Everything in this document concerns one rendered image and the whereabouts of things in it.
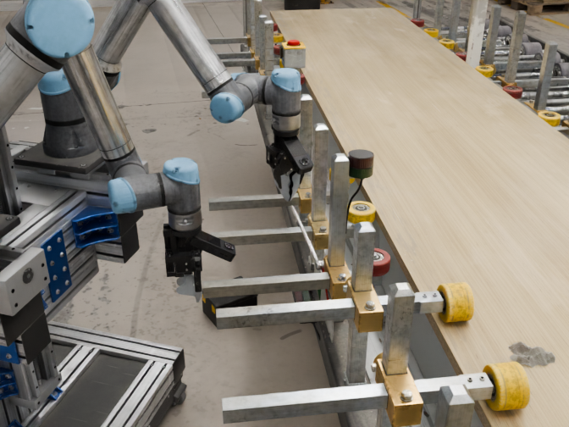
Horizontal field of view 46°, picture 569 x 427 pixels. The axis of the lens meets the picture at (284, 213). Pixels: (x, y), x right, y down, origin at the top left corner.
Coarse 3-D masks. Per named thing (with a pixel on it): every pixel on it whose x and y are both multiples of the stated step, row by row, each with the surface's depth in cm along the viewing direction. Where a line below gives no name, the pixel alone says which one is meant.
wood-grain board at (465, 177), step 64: (320, 64) 308; (384, 64) 308; (448, 64) 308; (384, 128) 237; (448, 128) 237; (512, 128) 237; (384, 192) 192; (448, 192) 192; (512, 192) 192; (448, 256) 161; (512, 256) 161; (512, 320) 139
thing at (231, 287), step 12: (276, 276) 161; (288, 276) 161; (300, 276) 161; (312, 276) 161; (324, 276) 161; (204, 288) 157; (216, 288) 157; (228, 288) 157; (240, 288) 158; (252, 288) 158; (264, 288) 159; (276, 288) 159; (288, 288) 160; (300, 288) 160; (312, 288) 161; (324, 288) 161
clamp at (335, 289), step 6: (324, 258) 166; (324, 264) 166; (324, 270) 167; (330, 270) 161; (336, 270) 161; (342, 270) 161; (348, 270) 161; (330, 276) 159; (336, 276) 159; (348, 276) 159; (330, 282) 159; (336, 282) 157; (342, 282) 157; (330, 288) 160; (336, 288) 157; (342, 288) 158; (330, 294) 160; (336, 294) 158; (342, 294) 158
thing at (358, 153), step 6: (354, 150) 153; (360, 150) 153; (366, 150) 153; (354, 156) 150; (360, 156) 150; (366, 156) 150; (372, 156) 150; (354, 168) 151; (348, 186) 153; (360, 186) 155; (348, 204) 158; (348, 210) 158
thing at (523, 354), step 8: (520, 344) 130; (512, 352) 130; (520, 352) 130; (528, 352) 128; (536, 352) 128; (544, 352) 129; (552, 352) 128; (512, 360) 128; (520, 360) 127; (528, 360) 127; (536, 360) 127; (544, 360) 127; (552, 360) 128
